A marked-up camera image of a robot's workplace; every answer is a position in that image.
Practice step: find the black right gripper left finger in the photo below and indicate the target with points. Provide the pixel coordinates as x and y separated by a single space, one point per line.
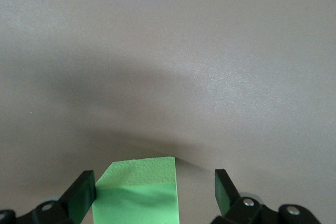
78 203

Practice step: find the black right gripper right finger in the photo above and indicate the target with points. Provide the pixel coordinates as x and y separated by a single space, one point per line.
228 197

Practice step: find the green foam block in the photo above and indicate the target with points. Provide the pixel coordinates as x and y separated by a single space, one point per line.
136 197

